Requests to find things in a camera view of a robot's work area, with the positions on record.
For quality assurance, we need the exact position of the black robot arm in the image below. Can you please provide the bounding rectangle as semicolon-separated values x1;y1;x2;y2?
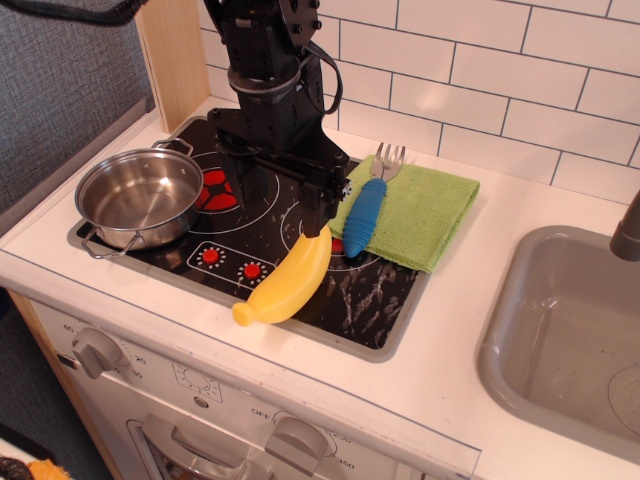
205;1;349;238

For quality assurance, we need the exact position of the black toy stovetop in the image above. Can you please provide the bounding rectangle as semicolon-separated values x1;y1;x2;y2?
68;117;429;363

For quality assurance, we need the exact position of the grey oven door handle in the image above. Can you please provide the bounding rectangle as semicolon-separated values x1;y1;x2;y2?
140;415;248;479

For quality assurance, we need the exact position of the orange fuzzy object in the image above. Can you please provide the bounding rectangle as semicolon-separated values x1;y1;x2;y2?
27;459;71;480

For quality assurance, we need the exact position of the stainless steel pot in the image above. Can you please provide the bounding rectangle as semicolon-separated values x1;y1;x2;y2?
75;138;204;259

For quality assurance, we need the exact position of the yellow plastic banana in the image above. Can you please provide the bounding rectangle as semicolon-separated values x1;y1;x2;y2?
232;226;332;326

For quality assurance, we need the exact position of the blue handled metal fork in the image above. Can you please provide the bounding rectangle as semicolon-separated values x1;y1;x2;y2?
342;143;406;258

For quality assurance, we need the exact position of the grey oven knob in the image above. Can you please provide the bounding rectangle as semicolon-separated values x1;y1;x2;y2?
265;417;329;476
71;328;123;379

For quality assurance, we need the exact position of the grey right oven knob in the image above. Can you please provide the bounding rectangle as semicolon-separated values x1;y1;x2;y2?
265;417;329;476

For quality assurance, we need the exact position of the grey plastic sink basin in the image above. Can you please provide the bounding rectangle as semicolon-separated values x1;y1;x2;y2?
478;225;639;463

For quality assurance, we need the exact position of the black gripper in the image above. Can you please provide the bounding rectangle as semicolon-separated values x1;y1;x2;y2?
207;87;348;237

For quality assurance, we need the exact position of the grey left oven knob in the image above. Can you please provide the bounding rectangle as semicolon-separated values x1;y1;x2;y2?
71;328;123;379

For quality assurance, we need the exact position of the black braided cable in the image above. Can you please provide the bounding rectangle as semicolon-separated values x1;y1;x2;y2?
34;0;149;27

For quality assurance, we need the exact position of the green folded cloth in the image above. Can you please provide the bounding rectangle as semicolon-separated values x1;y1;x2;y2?
327;154;482;275

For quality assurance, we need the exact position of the grey faucet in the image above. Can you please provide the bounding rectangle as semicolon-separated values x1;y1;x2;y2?
609;191;640;262

